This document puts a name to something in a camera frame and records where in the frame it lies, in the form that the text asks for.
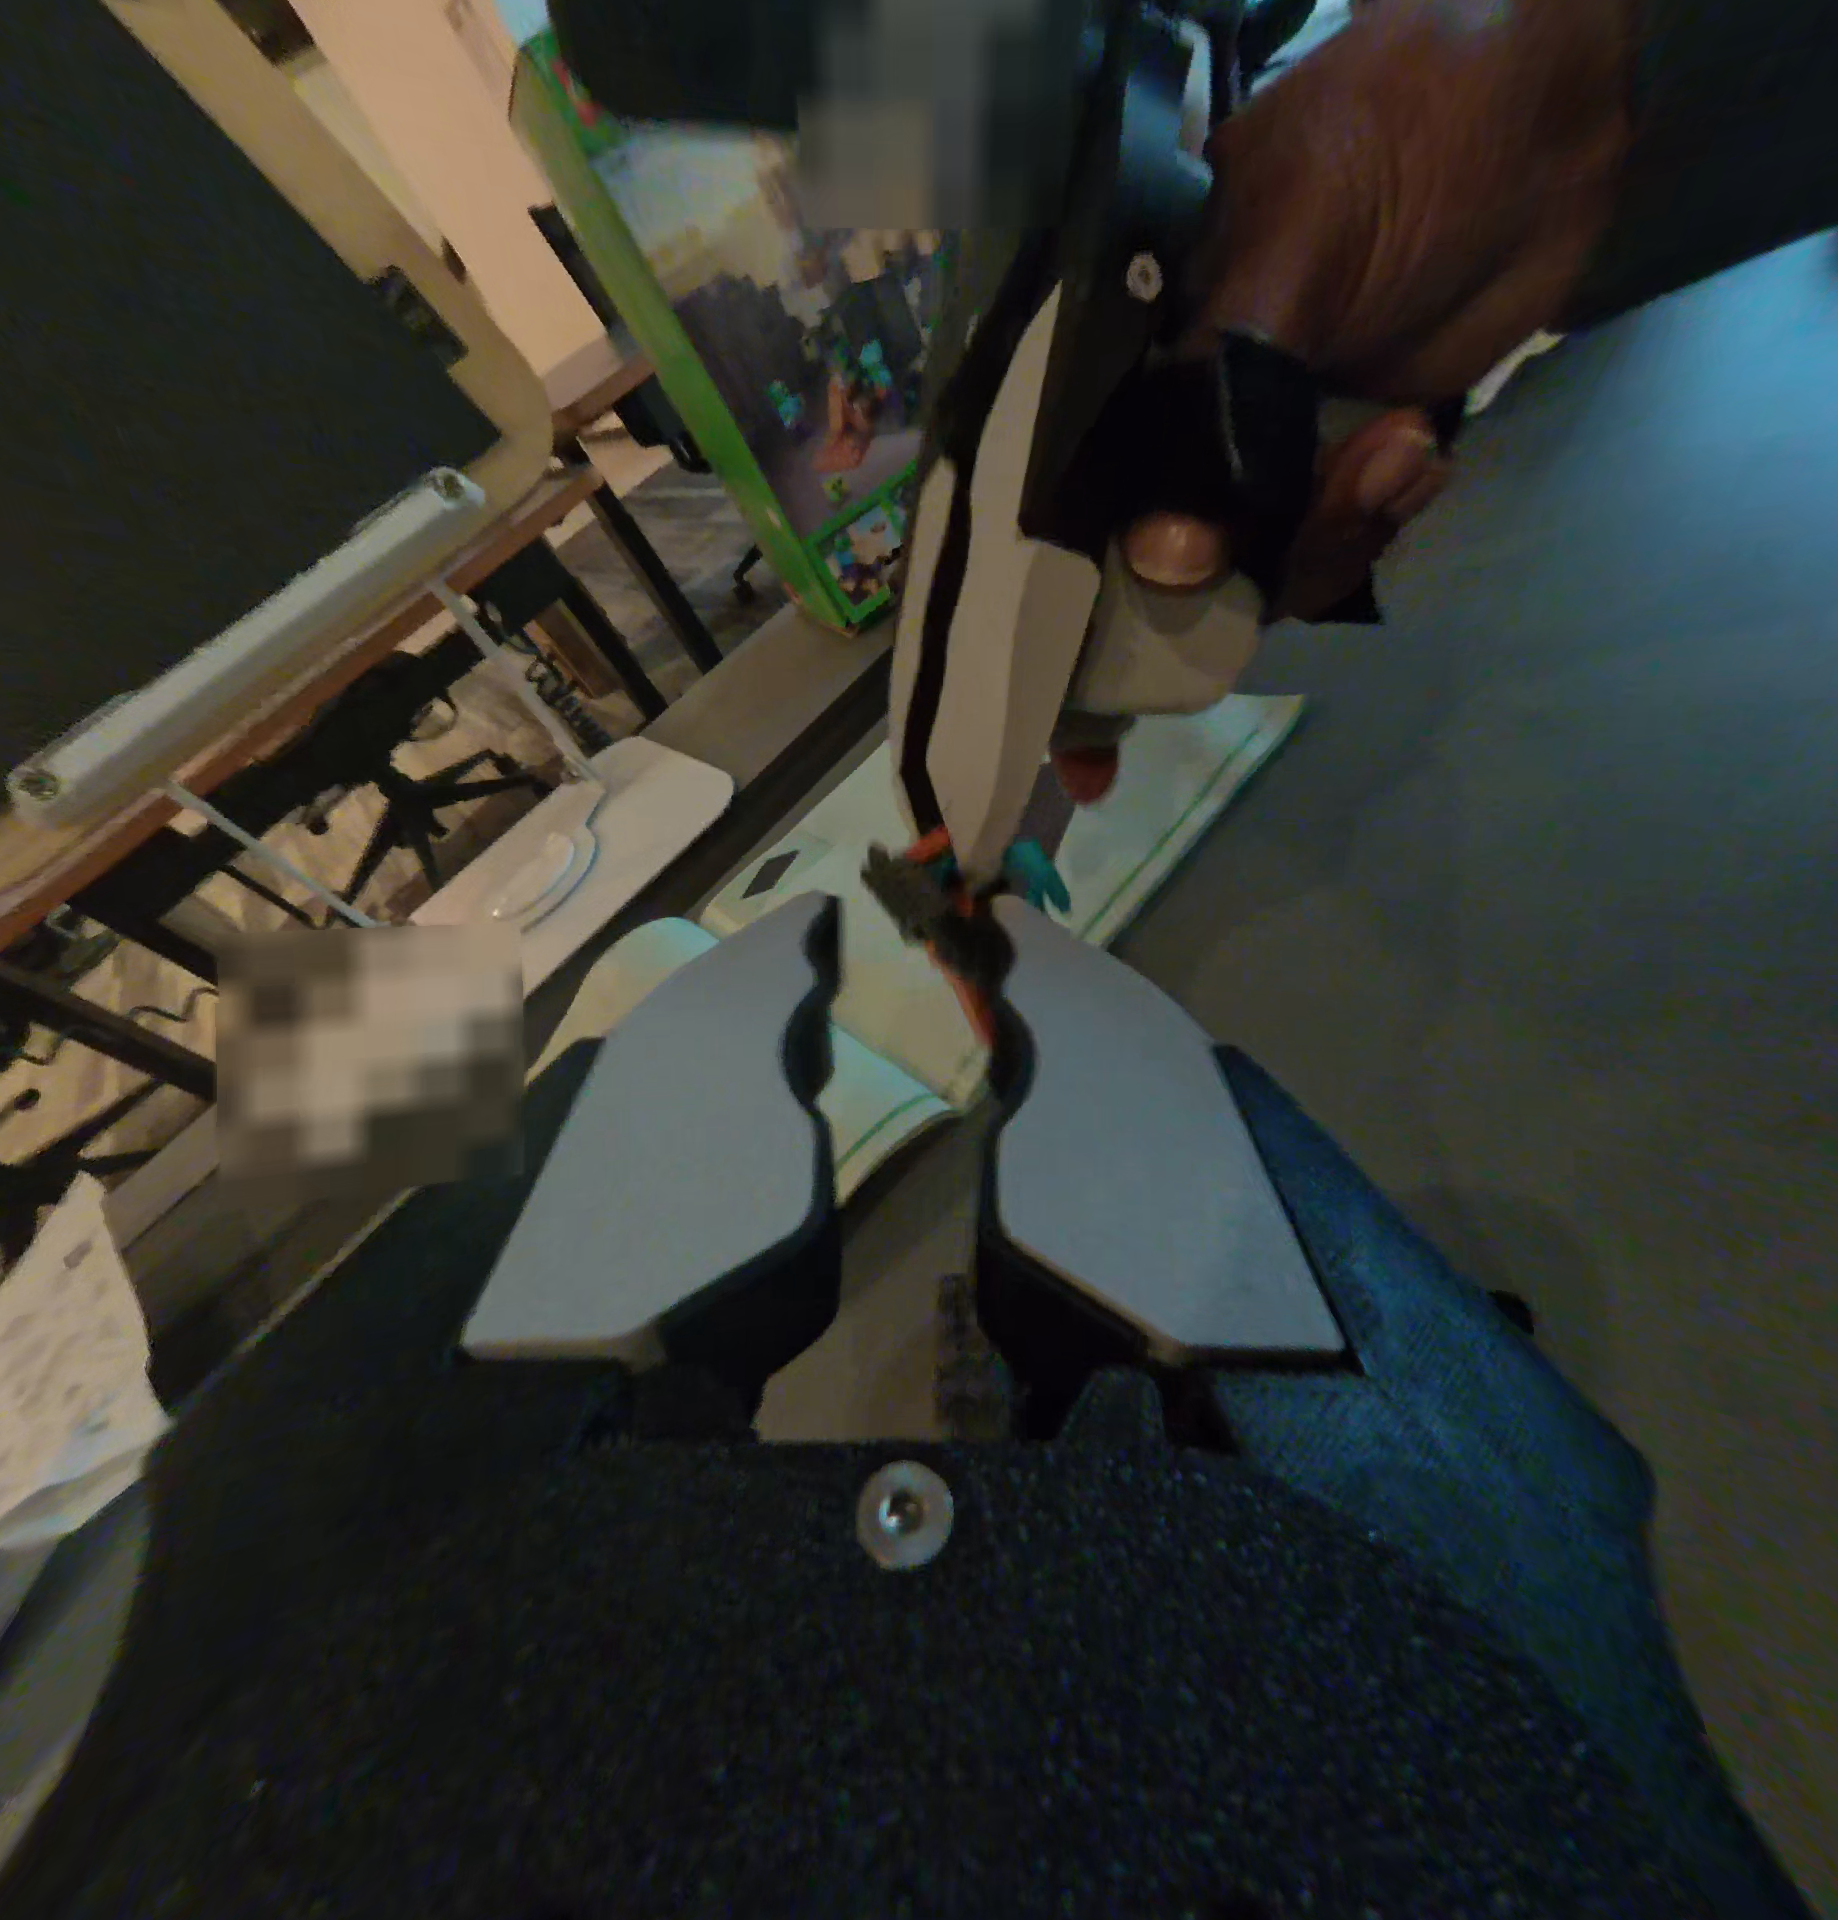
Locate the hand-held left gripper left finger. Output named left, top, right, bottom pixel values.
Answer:
left=457, top=889, right=848, bottom=1368

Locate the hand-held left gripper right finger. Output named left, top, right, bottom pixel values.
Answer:
left=979, top=895, right=1352, bottom=1369

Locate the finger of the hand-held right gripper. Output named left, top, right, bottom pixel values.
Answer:
left=923, top=284, right=1103, bottom=891
left=889, top=456, right=966, bottom=826

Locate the instruction booklet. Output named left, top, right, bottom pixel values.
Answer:
left=574, top=690, right=1306, bottom=1202

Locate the orange toy minifigure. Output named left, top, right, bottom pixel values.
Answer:
left=859, top=817, right=1076, bottom=1054

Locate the person's right forearm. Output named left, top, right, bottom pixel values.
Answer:
left=1570, top=0, right=1838, bottom=335

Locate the person's right hand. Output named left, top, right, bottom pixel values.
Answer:
left=1126, top=0, right=1641, bottom=616

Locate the green toy set box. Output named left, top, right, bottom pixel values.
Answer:
left=506, top=29, right=953, bottom=640

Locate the black office chair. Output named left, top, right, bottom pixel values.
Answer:
left=213, top=645, right=561, bottom=903

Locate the white paper bag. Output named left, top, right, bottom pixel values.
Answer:
left=0, top=1171, right=173, bottom=1697

